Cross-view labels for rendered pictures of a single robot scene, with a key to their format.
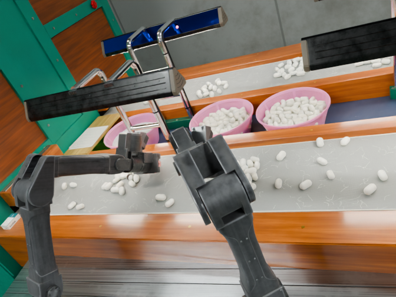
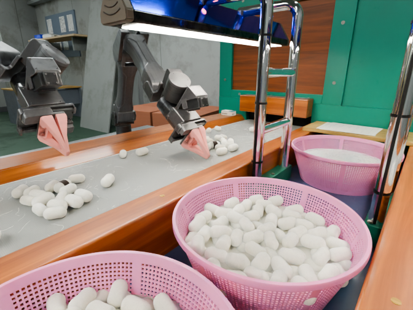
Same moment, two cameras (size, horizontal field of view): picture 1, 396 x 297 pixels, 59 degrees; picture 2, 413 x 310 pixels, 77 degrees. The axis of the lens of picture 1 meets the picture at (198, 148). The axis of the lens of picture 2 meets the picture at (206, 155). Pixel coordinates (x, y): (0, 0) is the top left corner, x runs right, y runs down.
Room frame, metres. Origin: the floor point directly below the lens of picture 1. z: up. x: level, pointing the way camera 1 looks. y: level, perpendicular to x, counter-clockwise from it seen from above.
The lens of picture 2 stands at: (1.20, -0.47, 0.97)
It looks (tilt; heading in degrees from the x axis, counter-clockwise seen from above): 18 degrees down; 100
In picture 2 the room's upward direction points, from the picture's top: straight up
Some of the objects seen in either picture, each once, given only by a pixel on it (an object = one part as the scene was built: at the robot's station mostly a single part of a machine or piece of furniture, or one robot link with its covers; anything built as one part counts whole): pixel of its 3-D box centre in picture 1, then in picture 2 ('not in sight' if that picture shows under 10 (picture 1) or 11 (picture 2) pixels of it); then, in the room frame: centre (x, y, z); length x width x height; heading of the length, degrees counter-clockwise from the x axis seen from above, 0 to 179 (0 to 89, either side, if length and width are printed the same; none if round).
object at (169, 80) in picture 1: (95, 95); (224, 23); (1.12, 0.24, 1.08); 0.62 x 0.08 x 0.07; 60
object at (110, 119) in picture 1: (93, 134); (360, 131); (1.56, 0.44, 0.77); 0.33 x 0.15 x 0.01; 150
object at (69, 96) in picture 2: not in sight; (46, 103); (-2.79, 4.09, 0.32); 1.19 x 0.62 x 0.64; 63
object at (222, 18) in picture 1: (158, 32); not in sight; (1.60, -0.04, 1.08); 0.62 x 0.08 x 0.07; 60
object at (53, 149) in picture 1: (34, 173); (273, 104); (1.29, 0.65, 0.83); 0.30 x 0.06 x 0.07; 150
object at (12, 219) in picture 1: (10, 221); (228, 112); (1.09, 0.73, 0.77); 0.06 x 0.04 x 0.02; 150
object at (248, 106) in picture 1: (224, 125); (262, 240); (1.22, -0.13, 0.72); 0.27 x 0.27 x 0.10
